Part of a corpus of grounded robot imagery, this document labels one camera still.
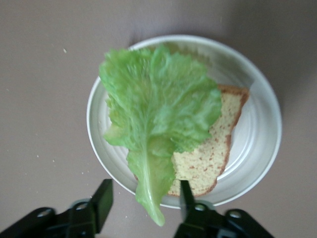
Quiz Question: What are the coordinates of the beige plate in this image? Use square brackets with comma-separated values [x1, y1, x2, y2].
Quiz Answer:
[86, 34, 283, 208]

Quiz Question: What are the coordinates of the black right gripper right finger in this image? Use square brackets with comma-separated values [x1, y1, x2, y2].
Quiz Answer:
[173, 180, 275, 238]

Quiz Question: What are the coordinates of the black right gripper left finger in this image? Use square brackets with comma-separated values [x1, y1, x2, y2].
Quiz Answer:
[0, 178, 114, 238]

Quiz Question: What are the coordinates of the green lettuce leaf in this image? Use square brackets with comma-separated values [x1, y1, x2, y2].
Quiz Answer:
[98, 44, 223, 227]

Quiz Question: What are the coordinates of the brown bread slice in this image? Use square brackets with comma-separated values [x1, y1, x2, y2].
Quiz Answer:
[133, 84, 250, 197]

